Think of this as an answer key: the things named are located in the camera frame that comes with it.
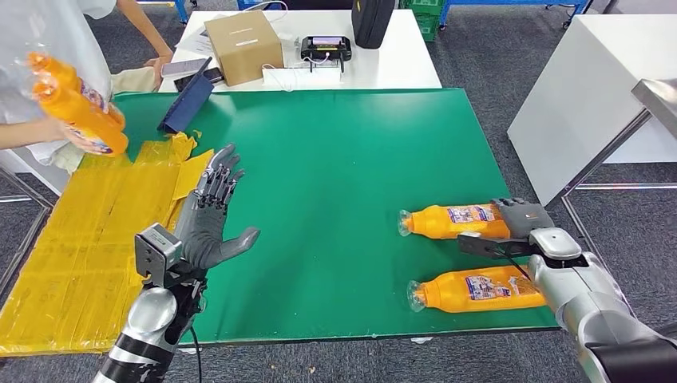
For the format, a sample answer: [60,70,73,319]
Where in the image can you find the person's right hand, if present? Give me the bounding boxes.
[53,116,104,156]

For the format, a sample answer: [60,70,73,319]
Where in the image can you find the person's left hand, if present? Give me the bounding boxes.
[144,53,175,90]

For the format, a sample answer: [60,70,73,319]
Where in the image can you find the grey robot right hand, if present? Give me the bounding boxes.
[490,197,556,240]

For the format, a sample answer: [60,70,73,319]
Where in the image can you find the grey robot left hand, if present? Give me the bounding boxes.
[174,144,261,270]

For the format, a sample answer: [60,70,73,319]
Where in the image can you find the orange bottle with clear cap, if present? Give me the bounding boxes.
[26,51,127,131]
[32,77,129,157]
[406,265,547,314]
[398,203,512,240]

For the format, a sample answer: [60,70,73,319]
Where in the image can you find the phone with light screen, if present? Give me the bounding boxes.
[160,57,210,79]

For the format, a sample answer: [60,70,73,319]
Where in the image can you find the printed paper sheets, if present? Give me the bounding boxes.
[176,26,216,57]

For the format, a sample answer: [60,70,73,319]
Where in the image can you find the tablet in blue case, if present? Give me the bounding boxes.
[157,57,216,134]

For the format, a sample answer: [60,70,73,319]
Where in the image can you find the black phone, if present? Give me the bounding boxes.
[173,67,225,93]

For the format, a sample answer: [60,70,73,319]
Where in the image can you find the brown cardboard box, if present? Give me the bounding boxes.
[204,10,286,87]

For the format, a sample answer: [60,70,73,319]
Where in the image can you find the person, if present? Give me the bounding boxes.
[0,0,176,176]

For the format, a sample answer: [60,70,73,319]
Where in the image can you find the yellow tape sheet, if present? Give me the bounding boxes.
[0,131,216,356]

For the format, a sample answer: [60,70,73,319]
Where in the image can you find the white charger block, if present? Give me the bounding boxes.
[277,32,302,54]

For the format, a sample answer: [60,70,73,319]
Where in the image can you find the green table mat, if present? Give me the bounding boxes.
[112,87,560,345]

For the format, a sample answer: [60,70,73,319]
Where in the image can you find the large white table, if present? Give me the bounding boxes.
[506,13,677,207]

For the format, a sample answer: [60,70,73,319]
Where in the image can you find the black handheld controller with screen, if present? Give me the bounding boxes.
[300,35,354,73]

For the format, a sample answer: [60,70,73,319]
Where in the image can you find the steel table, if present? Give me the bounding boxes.
[544,77,677,255]

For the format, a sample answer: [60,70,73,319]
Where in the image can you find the black bag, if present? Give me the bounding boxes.
[350,0,397,49]

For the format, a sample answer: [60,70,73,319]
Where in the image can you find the green plastic crate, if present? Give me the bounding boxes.
[399,0,442,42]

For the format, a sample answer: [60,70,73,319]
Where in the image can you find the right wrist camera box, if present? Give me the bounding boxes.
[457,231,532,261]

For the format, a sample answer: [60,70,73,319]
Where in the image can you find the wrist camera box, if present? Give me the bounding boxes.
[457,231,532,261]
[134,223,184,286]

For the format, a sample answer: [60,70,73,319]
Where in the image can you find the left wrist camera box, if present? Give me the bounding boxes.
[134,223,184,286]

